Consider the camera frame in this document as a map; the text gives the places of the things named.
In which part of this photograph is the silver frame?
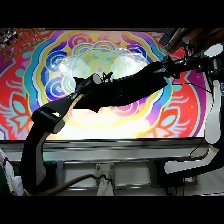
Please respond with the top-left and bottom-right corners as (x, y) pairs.
(0, 137), (224, 197)

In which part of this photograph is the black cable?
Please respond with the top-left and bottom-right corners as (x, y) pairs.
(35, 173), (102, 197)

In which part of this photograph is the heap of clothes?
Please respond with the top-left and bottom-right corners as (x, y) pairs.
(0, 147), (25, 197)

